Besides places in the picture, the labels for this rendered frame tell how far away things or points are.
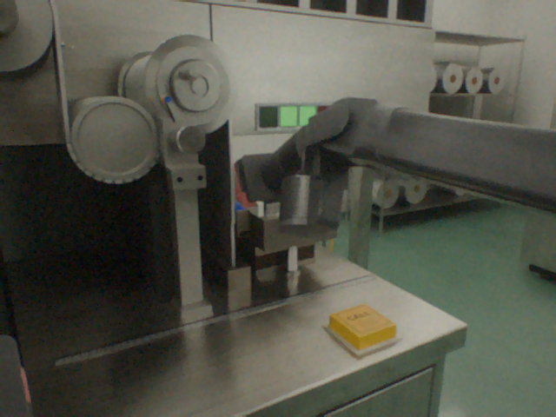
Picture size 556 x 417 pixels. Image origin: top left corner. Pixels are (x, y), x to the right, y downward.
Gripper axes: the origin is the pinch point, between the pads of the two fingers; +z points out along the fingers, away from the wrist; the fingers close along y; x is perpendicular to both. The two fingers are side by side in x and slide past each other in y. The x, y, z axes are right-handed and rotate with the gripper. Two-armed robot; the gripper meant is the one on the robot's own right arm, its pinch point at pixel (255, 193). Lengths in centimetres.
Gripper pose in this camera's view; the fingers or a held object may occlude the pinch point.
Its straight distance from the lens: 64.1
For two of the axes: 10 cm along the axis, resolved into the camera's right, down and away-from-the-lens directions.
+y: 8.8, -1.3, 4.5
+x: -2.2, -9.6, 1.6
